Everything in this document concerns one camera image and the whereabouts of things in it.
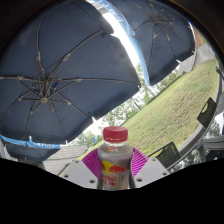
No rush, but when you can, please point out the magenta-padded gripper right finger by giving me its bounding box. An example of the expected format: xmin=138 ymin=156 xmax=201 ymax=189
xmin=129 ymin=147 xmax=170 ymax=190

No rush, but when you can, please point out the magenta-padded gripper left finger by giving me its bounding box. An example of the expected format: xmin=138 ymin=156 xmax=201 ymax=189
xmin=60 ymin=148 xmax=101 ymax=190

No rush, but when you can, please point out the clear red-capped drink bottle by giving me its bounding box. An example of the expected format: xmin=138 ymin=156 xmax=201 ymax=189
xmin=96 ymin=125 xmax=134 ymax=191

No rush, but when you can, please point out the grey building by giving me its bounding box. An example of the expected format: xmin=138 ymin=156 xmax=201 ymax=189
xmin=43 ymin=144 xmax=89 ymax=176

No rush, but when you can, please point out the wide black plastic chair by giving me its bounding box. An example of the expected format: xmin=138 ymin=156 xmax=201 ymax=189
xmin=148 ymin=141 xmax=182 ymax=169

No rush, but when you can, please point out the blue parasol with white lettering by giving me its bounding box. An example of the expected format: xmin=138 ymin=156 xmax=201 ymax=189
xmin=0 ymin=133 xmax=62 ymax=163

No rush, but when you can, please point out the narrow black plastic chair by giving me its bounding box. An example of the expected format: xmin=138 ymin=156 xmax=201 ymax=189
xmin=196 ymin=97 xmax=218 ymax=129

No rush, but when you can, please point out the large dark blue parasol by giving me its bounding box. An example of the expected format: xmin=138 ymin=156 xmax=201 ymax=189
xmin=0 ymin=0 xmax=141 ymax=145

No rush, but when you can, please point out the dark blue parasol, light trim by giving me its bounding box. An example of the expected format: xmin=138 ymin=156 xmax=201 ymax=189
xmin=88 ymin=0 xmax=197 ymax=87

